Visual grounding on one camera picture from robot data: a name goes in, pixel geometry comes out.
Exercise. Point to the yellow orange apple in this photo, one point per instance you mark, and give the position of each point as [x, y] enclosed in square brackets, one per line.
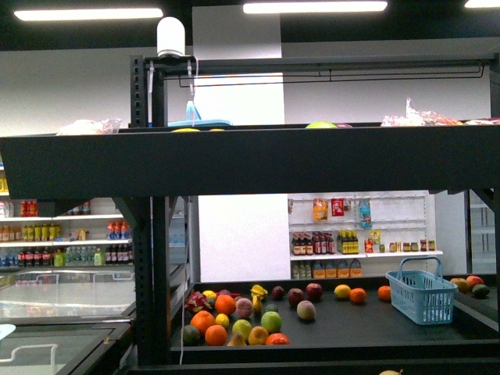
[258, 336]

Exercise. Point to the yellow lemon back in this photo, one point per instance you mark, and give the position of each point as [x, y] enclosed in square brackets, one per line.
[342, 292]

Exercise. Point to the dark red apple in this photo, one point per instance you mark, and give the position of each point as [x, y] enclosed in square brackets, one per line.
[295, 296]

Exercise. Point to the large orange back row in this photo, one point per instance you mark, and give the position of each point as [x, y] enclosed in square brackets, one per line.
[225, 304]

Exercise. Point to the glass top freezer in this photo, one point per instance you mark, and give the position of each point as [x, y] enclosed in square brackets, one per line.
[68, 320]

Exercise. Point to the light blue basket on shelf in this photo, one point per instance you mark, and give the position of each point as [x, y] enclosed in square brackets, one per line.
[423, 297]

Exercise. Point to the pink dragon fruit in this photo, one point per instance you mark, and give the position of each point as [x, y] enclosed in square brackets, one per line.
[197, 302]

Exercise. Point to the orange mandarin back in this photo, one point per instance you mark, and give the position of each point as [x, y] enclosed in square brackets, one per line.
[357, 296]

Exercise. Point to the lone pink green peach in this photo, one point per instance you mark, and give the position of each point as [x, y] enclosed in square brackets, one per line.
[306, 310]

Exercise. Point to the black metal display shelf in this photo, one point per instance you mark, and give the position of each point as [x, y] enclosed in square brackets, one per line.
[145, 166]

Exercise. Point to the red apple back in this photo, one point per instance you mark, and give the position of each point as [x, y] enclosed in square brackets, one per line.
[314, 291]

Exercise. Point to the yellow banana bunch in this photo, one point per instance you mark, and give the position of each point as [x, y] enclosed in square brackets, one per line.
[258, 294]

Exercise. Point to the orange front middle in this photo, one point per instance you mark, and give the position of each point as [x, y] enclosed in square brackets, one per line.
[216, 335]

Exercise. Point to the pink peach in pile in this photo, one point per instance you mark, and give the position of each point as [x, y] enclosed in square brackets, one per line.
[244, 308]

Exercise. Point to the small yellow lemon in pile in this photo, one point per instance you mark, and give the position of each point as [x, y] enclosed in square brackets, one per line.
[223, 320]

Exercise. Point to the left beverage shelf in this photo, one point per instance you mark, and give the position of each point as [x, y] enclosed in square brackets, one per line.
[91, 234]

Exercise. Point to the white dome security camera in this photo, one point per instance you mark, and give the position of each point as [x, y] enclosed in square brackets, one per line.
[170, 38]

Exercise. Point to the yellow green apple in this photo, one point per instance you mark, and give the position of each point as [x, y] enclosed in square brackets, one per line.
[242, 327]

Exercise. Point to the orange front left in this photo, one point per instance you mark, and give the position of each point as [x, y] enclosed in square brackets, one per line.
[202, 321]

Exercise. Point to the dark green avocado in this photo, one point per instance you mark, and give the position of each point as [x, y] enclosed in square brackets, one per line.
[190, 335]

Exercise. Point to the white background grocery shelf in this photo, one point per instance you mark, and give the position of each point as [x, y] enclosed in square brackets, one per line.
[359, 234]

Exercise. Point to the red orange tomato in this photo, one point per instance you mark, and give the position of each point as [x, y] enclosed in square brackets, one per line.
[278, 339]

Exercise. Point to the mango pile far right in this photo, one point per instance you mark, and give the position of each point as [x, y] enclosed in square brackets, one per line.
[472, 285]

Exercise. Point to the bagged produce top right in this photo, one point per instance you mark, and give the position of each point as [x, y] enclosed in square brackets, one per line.
[416, 118]

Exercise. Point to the orange beside basket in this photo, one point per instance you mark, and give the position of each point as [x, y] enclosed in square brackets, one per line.
[384, 293]

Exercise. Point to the green fruit on top shelf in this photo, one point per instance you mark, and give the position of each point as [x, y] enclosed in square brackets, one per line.
[321, 125]

